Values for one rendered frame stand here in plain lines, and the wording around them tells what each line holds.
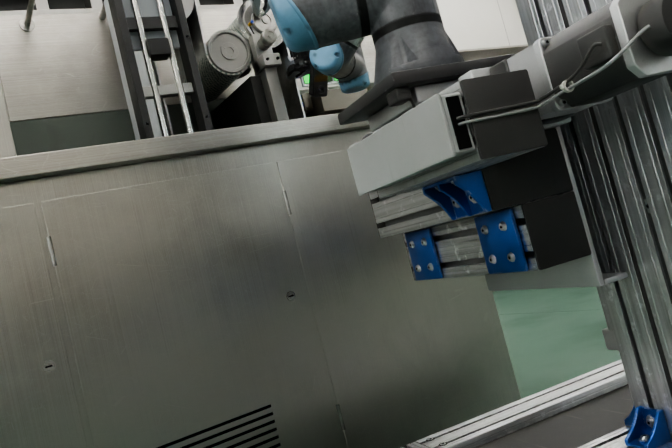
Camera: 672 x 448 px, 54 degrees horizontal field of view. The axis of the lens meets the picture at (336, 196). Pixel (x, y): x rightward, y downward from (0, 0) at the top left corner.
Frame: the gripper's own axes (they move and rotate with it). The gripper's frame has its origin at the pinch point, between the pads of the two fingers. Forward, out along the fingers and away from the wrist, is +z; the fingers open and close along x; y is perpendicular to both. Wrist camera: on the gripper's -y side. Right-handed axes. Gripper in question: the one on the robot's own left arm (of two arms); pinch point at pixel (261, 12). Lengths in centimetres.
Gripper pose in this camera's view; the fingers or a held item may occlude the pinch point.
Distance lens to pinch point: 186.1
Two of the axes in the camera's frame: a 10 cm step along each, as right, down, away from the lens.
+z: -2.1, 7.6, 6.1
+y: -5.0, -6.3, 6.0
